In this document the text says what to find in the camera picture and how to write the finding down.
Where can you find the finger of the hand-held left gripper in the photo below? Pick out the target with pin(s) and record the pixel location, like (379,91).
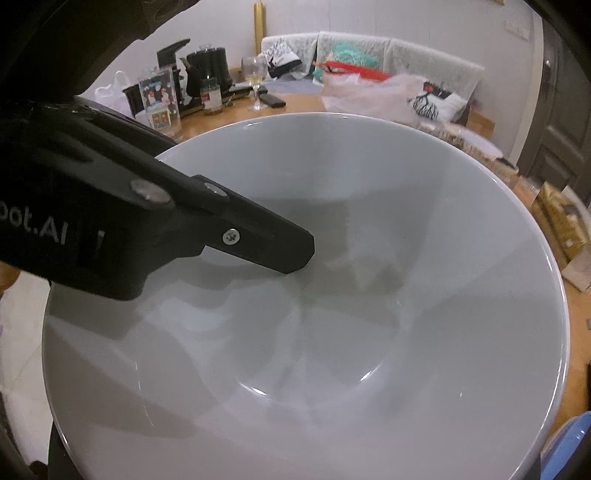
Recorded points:
(263,240)

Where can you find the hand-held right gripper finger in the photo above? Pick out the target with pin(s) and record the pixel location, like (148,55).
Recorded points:
(53,461)

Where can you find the white bowl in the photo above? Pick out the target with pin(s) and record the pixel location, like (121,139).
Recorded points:
(369,323)

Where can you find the pink plastic bag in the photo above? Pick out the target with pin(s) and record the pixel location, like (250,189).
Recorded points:
(113,87)

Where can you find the printed glass cup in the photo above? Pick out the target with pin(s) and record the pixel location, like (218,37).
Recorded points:
(159,106)

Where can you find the black remote control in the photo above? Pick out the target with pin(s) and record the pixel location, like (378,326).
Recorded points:
(272,99)

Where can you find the small glass jar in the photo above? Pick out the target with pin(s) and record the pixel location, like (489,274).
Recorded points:
(212,99)

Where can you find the wine glass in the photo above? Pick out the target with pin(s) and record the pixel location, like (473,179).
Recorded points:
(255,69)

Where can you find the clear plastic bag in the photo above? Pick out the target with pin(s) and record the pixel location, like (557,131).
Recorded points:
(369,99)

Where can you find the black electric kettle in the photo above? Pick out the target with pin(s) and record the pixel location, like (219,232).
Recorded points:
(207,62)

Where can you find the black white leaf pillow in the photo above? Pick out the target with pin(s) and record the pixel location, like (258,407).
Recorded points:
(281,55)

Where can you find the red lid container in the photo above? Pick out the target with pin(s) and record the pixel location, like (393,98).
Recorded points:
(364,71)

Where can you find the teal patterned pillow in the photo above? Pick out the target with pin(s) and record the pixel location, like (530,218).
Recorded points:
(346,50)

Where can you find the yellow rolled mat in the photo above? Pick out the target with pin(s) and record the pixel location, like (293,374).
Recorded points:
(259,27)

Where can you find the white tree print pillow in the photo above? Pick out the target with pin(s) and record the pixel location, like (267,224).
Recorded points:
(434,104)

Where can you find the grey sofa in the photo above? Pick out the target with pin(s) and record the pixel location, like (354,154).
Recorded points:
(415,60)

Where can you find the glass ashtray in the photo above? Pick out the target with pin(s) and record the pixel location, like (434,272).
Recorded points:
(485,154)

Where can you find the clear gold tissue box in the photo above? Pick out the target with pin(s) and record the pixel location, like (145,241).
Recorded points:
(558,221)

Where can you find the dark brown door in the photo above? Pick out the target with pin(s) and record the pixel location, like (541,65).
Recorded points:
(558,115)

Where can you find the white light switch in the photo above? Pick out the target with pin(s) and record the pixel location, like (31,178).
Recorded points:
(517,28)

